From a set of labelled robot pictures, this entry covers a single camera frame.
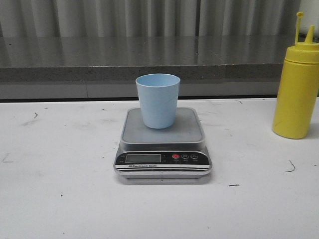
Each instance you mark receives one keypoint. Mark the yellow squeeze bottle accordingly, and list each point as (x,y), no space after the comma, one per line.
(299,86)

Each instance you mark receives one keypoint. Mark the light blue plastic cup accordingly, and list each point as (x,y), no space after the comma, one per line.
(158,94)

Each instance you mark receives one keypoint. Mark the silver digital kitchen scale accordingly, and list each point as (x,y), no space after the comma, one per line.
(177,152)

